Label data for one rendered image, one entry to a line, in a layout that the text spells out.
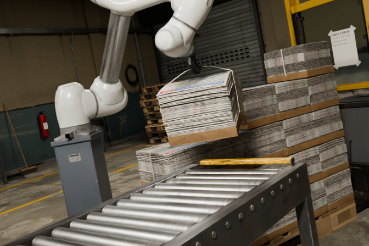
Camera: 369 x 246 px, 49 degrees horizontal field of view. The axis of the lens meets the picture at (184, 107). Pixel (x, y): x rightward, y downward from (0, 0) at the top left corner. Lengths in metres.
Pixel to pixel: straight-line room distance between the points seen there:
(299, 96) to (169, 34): 1.53
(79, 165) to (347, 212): 1.93
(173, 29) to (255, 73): 8.41
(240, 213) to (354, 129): 2.45
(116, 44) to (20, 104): 7.14
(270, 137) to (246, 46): 7.39
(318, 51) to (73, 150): 1.78
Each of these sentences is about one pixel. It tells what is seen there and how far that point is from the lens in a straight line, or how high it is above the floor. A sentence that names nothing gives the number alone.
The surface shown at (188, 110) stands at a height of 1.06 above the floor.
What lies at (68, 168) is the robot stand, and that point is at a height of 0.86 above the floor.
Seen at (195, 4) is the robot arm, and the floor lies 1.42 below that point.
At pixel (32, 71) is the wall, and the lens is 9.30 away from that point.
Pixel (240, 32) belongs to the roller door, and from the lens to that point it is 9.90.
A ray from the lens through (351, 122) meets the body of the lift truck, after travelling 3.51.
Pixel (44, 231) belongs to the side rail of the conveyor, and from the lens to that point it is 1.33.
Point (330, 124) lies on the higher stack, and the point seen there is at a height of 0.71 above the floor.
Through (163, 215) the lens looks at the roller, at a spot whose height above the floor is 0.79.
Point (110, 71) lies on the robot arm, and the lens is 2.07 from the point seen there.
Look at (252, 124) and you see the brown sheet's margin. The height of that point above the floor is 0.86.
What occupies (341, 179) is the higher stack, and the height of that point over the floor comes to 0.31.
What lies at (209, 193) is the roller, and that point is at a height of 0.80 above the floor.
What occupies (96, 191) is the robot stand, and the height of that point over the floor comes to 0.72.
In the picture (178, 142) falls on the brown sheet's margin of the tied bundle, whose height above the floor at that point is 0.93.
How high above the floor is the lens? 1.15
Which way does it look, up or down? 3 degrees down
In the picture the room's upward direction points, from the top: 10 degrees counter-clockwise
